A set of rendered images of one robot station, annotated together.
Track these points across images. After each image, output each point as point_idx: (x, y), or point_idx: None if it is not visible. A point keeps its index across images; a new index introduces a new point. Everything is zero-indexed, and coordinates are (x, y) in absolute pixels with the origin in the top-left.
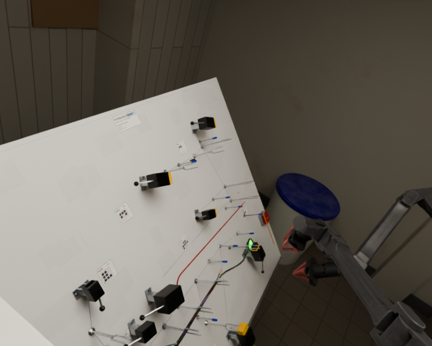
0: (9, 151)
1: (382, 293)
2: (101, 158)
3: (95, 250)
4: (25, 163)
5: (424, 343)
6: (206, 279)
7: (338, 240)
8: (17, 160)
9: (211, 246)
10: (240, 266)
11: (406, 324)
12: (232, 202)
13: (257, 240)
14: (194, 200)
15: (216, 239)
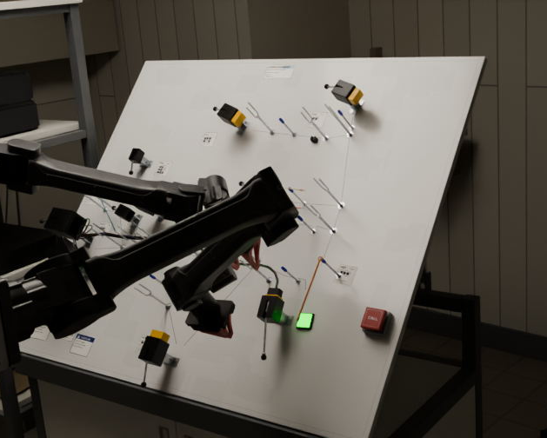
0: (193, 64)
1: (64, 169)
2: (232, 91)
3: (171, 148)
4: (193, 74)
5: None
6: None
7: (165, 182)
8: (190, 71)
9: None
10: (260, 324)
11: None
12: (334, 236)
13: (328, 339)
14: None
15: (261, 248)
